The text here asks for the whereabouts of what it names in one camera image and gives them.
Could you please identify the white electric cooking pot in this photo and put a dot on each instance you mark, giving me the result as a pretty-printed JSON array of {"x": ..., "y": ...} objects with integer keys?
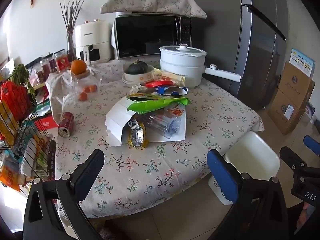
[{"x": 180, "y": 72}]

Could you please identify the red wrapper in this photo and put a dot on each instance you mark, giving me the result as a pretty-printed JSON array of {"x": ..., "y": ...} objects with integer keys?
[{"x": 160, "y": 83}]

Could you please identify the glass vase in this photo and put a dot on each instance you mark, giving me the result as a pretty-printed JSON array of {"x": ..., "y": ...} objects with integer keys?
[{"x": 71, "y": 46}]

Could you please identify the clear plastic bottle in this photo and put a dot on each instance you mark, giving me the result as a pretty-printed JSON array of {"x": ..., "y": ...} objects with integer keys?
[{"x": 160, "y": 125}]

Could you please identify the glass jar of dried food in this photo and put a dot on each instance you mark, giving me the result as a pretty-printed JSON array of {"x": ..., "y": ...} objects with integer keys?
[
  {"x": 38, "y": 72},
  {"x": 48, "y": 65}
]

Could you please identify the large orange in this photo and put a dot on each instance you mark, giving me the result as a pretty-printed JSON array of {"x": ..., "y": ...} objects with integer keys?
[{"x": 78, "y": 67}]

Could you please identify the black microwave oven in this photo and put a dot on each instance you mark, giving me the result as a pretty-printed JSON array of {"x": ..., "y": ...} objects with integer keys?
[{"x": 145, "y": 37}]

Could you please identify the red soda can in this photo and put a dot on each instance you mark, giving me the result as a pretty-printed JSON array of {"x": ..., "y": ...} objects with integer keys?
[{"x": 66, "y": 123}]

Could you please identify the red plastic bag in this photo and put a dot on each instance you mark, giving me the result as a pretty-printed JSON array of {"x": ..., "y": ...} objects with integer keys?
[{"x": 12, "y": 97}]

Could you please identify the yellow foil-lined bag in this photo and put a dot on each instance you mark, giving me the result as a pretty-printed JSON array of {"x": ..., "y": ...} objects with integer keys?
[{"x": 137, "y": 135}]

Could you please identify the orange packet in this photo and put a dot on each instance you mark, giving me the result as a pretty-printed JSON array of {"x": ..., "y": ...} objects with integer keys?
[{"x": 8, "y": 178}]

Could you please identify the blue and white box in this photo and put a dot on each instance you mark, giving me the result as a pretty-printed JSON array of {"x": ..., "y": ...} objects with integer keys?
[{"x": 310, "y": 110}]

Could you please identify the floral microwave cover cloth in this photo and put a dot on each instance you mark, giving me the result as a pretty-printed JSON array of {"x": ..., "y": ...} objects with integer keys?
[{"x": 155, "y": 2}]

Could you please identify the small cream snack packet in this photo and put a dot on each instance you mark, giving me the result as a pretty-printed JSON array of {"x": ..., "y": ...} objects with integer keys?
[{"x": 157, "y": 74}]

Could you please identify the grey refrigerator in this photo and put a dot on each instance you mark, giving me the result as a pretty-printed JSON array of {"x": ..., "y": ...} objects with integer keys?
[{"x": 260, "y": 55}]

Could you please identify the white flower-print bowl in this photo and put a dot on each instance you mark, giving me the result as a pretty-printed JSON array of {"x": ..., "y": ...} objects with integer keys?
[{"x": 140, "y": 78}]

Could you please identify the leafy green vegetable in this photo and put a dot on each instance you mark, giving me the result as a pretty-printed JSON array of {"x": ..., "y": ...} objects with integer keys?
[{"x": 22, "y": 76}]

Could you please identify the yellow packet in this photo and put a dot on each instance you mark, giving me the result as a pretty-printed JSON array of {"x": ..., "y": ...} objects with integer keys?
[{"x": 7, "y": 125}]

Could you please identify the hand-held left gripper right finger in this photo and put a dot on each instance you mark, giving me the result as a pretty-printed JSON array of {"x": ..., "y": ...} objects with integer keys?
[{"x": 222, "y": 175}]

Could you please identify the white plastic bin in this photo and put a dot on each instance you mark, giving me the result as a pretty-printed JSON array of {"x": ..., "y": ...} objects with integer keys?
[{"x": 250, "y": 155}]

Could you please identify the torn white cardboard box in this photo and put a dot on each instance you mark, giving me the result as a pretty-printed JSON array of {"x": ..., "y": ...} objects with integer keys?
[{"x": 116, "y": 122}]

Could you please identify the cream orange-print snack bag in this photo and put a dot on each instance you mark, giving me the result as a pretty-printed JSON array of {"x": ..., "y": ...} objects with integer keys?
[{"x": 175, "y": 77}]

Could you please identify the dark green pumpkin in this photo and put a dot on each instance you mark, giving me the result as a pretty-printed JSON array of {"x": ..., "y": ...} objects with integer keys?
[{"x": 137, "y": 67}]

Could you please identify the red gift box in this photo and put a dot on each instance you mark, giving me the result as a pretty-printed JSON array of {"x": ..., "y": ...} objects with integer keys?
[{"x": 46, "y": 125}]

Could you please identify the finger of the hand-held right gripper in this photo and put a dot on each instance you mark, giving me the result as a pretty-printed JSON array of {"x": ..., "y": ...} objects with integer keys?
[
  {"x": 312, "y": 143},
  {"x": 291, "y": 158}
]

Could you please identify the green snack bag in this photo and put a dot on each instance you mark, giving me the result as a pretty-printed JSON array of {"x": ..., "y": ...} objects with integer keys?
[{"x": 150, "y": 105}]

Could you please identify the small tangerine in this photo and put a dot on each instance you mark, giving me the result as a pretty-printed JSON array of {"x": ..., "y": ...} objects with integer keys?
[
  {"x": 93, "y": 88},
  {"x": 83, "y": 96},
  {"x": 87, "y": 89}
]

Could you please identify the red-label glass jar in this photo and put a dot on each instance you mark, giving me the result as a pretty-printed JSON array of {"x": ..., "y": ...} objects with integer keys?
[{"x": 61, "y": 62}]

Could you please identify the blue and white carton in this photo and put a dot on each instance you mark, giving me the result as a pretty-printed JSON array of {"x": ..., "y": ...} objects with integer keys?
[{"x": 175, "y": 90}]

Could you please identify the glass jar with wooden lid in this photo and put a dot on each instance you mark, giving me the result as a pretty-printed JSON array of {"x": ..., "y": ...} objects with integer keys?
[{"x": 85, "y": 81}]

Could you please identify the white air fryer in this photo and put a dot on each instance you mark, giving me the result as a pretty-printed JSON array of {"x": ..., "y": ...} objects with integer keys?
[{"x": 92, "y": 37}]

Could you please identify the blue wall leaflet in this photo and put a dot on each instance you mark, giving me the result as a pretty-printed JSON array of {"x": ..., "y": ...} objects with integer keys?
[{"x": 301, "y": 61}]

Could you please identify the white tissue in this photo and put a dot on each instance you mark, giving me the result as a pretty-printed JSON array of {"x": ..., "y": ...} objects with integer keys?
[{"x": 136, "y": 88}]

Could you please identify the dry branches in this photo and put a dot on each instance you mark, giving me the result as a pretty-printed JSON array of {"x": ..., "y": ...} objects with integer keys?
[{"x": 71, "y": 12}]

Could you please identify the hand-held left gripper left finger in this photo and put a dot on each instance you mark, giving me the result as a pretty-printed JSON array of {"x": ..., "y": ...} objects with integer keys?
[{"x": 92, "y": 170}]

